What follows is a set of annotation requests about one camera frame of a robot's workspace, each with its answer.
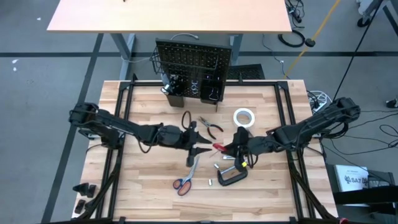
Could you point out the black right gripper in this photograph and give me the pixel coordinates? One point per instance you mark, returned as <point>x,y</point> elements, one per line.
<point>244,140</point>

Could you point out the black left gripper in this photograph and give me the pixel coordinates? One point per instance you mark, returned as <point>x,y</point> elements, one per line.
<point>172,136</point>

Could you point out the black C-clamp silver screw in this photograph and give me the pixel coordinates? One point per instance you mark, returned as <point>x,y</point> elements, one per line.
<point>231,181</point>

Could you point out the grey torpedo level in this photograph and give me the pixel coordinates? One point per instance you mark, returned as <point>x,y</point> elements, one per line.
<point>165,82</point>

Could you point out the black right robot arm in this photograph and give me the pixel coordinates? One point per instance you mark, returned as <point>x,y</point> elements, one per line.
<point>304,130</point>

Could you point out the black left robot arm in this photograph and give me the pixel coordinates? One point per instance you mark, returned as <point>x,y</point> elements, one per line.
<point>118,127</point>

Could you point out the silver peg hook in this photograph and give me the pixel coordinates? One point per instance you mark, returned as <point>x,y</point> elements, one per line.
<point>195,81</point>
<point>195,90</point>

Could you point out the long chrome deep socket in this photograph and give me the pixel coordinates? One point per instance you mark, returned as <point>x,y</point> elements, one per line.
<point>228,157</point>

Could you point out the white tape roll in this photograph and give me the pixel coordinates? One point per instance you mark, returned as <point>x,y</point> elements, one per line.
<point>235,118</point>

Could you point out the silver U-shaped hook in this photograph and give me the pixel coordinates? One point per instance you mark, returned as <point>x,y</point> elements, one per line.
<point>214,99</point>

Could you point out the wide black pegboard bin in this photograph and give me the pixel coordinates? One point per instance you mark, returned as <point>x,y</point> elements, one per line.
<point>206,97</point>

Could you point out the tall black pegboard bin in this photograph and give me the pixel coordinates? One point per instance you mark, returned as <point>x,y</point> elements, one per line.
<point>176,101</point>

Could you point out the black perforated mat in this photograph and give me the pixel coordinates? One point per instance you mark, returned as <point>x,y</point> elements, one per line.
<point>248,72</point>

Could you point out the black metal pegboard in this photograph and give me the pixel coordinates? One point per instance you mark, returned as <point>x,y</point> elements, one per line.
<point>189,56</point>

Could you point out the white printed box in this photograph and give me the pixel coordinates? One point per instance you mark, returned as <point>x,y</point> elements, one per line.
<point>351,174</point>

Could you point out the black round puck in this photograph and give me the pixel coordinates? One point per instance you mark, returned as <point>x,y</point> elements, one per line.
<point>310,42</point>

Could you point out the light wooden desk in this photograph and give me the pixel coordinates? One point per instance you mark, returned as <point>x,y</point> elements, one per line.
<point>171,15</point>

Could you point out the red knob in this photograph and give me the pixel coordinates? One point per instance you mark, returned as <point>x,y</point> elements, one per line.
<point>343,221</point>

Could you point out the black equipment cart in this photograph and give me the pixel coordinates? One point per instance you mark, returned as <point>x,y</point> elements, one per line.
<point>373,197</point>

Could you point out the black aluminium table frame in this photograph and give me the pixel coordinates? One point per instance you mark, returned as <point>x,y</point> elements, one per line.
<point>143,83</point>

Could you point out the black plastic bracket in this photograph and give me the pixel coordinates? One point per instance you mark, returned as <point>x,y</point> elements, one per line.
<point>91,191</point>
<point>80,206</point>
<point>81,188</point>

